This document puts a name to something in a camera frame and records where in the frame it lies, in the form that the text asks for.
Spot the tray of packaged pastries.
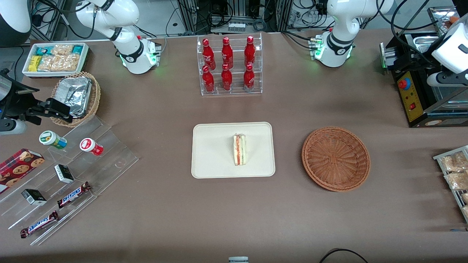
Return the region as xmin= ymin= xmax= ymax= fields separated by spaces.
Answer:
xmin=433 ymin=145 xmax=468 ymax=223

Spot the light tan wicker basket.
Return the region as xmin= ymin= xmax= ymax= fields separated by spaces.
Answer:
xmin=50 ymin=72 xmax=101 ymax=127

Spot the silver foil container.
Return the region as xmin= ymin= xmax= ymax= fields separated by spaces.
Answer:
xmin=55 ymin=77 xmax=93 ymax=118

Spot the large clear cracker bag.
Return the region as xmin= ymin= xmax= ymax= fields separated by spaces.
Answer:
xmin=38 ymin=54 xmax=82 ymax=72

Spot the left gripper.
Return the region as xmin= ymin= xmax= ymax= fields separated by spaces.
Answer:
xmin=400 ymin=47 xmax=441 ymax=73

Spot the clear acrylic bottle rack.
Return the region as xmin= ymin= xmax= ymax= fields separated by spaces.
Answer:
xmin=196 ymin=32 xmax=263 ymax=96

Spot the small black box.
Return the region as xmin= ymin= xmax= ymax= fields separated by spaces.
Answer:
xmin=54 ymin=164 xmax=75 ymax=184
xmin=21 ymin=188 xmax=47 ymax=206

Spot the clear acrylic stepped display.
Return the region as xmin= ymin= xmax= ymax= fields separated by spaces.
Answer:
xmin=0 ymin=115 xmax=140 ymax=246

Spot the red chocolate chip cookie box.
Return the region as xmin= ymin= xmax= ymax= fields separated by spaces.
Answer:
xmin=0 ymin=148 xmax=45 ymax=195

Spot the black looped cable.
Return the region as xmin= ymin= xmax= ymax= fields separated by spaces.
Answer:
xmin=319 ymin=248 xmax=369 ymax=263

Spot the red cola bottle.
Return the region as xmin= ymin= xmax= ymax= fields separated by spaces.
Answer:
xmin=221 ymin=37 xmax=234 ymax=69
xmin=202 ymin=38 xmax=216 ymax=70
xmin=244 ymin=63 xmax=255 ymax=90
xmin=221 ymin=64 xmax=233 ymax=91
xmin=244 ymin=36 xmax=256 ymax=67
xmin=202 ymin=65 xmax=215 ymax=93

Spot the green lid cup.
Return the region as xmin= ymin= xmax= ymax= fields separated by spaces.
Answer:
xmin=39 ymin=130 xmax=68 ymax=150

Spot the brown wicker basket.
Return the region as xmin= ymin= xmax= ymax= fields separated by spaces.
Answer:
xmin=302 ymin=126 xmax=371 ymax=192

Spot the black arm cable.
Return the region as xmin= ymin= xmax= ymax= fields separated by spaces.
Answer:
xmin=377 ymin=0 xmax=445 ymax=66

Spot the red lid cup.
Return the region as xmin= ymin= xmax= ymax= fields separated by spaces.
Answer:
xmin=80 ymin=138 xmax=104 ymax=156

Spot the beige rectangular tray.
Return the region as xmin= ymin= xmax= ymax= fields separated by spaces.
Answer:
xmin=191 ymin=122 xmax=276 ymax=179

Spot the white rectangular snack bin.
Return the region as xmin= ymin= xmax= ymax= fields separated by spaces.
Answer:
xmin=22 ymin=42 xmax=90 ymax=78

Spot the triangular sandwich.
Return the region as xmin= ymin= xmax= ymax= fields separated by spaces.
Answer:
xmin=233 ymin=134 xmax=247 ymax=166

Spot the Snickers bar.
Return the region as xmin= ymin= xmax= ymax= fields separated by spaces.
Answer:
xmin=57 ymin=182 xmax=92 ymax=209
xmin=20 ymin=211 xmax=59 ymax=239

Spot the black food warmer machine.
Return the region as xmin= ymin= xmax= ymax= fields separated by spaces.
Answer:
xmin=380 ymin=5 xmax=468 ymax=128

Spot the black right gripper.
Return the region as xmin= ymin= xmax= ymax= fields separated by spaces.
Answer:
xmin=0 ymin=71 xmax=72 ymax=125

